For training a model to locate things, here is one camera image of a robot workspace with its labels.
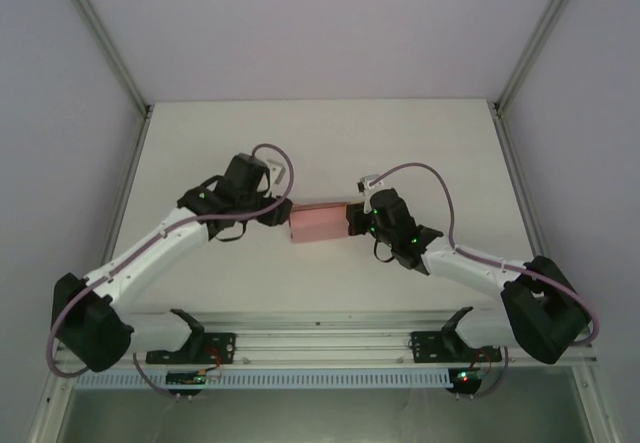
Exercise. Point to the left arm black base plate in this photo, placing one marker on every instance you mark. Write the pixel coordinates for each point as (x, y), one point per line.
(222, 348)

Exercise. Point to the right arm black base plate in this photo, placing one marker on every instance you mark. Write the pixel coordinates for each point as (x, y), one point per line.
(425, 345)

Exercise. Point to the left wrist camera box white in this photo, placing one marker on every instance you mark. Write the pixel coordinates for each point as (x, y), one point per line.
(278, 169)

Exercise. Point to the aluminium frame leg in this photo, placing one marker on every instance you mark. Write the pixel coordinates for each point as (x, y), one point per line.
(595, 408)
(47, 408)

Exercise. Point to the aluminium frame post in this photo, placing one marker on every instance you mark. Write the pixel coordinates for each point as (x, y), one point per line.
(100, 38)
(537, 38)

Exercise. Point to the pink paper box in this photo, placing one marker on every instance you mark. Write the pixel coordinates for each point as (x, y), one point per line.
(320, 223)

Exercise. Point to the aluminium mounting rail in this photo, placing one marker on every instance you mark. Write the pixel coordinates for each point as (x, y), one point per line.
(320, 343)

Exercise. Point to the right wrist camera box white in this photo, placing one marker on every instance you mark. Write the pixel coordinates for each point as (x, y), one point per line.
(369, 182)

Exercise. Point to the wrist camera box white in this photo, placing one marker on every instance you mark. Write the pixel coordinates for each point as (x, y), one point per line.
(278, 169)
(369, 182)

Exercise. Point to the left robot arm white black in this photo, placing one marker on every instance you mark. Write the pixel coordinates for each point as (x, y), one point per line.
(150, 253)

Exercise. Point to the aluminium table side rail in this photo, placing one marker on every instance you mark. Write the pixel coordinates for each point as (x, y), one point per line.
(131, 173)
(512, 173)

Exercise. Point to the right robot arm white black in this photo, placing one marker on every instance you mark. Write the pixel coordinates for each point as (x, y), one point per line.
(470, 268)

